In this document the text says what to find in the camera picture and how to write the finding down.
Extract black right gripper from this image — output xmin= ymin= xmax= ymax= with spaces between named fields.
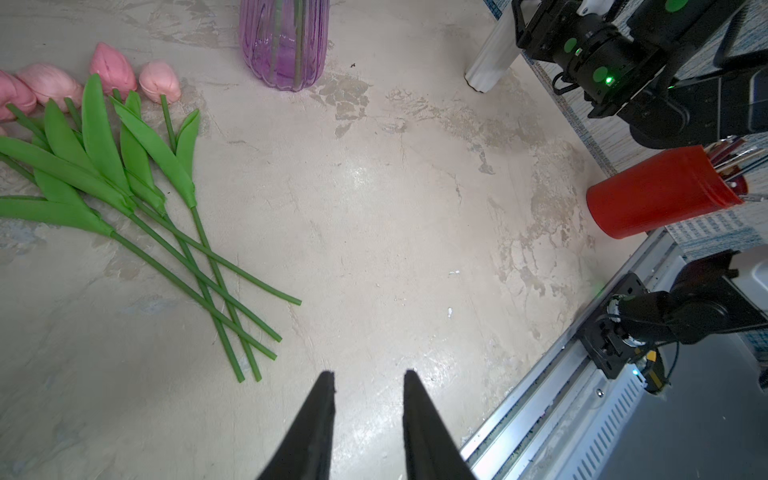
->
xmin=511 ymin=1 xmax=606 ymax=75

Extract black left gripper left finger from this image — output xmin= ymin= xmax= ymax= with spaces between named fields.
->
xmin=258 ymin=371 xmax=336 ymax=479

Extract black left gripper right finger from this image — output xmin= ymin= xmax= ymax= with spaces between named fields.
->
xmin=403 ymin=370 xmax=474 ymax=479

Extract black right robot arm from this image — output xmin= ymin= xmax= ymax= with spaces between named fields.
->
xmin=507 ymin=1 xmax=767 ymax=394

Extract white ribbed vase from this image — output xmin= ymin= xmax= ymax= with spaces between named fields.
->
xmin=465 ymin=4 xmax=521 ymax=93

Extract purple glass vase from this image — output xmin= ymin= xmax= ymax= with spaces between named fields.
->
xmin=239 ymin=0 xmax=330 ymax=92

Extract red cup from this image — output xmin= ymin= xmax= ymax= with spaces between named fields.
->
xmin=586 ymin=146 xmax=744 ymax=239

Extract pencils in red cup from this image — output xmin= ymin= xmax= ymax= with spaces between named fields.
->
xmin=704 ymin=136 xmax=767 ymax=202

